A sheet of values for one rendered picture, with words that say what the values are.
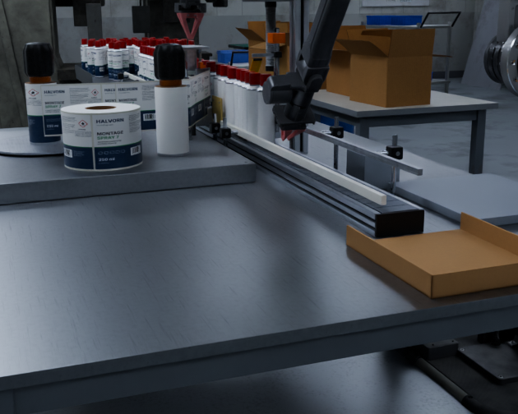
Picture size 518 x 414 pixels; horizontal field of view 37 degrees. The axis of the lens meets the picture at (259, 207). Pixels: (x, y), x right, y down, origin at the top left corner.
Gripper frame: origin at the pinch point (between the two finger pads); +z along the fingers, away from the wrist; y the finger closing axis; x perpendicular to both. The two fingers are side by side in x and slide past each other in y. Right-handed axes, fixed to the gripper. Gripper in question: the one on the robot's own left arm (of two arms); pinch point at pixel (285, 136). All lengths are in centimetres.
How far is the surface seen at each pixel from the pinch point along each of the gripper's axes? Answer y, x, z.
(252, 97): 1.4, -22.5, 7.7
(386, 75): -112, -109, 89
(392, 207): 0, 47, -32
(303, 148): -16.4, -13.9, 22.3
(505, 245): -12, 65, -41
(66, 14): -61, -755, 590
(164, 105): 29.8, -14.9, 1.2
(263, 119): -0.2, -14.8, 9.1
